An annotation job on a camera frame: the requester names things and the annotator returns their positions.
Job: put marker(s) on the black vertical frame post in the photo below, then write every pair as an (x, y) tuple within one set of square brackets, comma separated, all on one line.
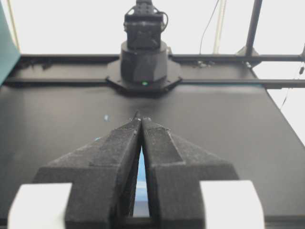
[(248, 50)]

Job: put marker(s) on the teal panel at left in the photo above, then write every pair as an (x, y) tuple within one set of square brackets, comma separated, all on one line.
[(9, 54)]

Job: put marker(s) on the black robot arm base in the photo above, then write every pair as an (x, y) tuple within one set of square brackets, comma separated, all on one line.
[(143, 59)]

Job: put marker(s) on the black metal frame rail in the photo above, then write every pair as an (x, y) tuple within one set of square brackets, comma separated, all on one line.
[(197, 69)]

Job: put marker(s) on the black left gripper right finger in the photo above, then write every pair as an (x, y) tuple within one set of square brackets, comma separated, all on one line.
[(174, 168)]

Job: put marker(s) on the blue towel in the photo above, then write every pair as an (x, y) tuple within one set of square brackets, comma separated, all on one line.
[(141, 207)]

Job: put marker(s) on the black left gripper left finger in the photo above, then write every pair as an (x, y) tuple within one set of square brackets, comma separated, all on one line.
[(103, 176)]

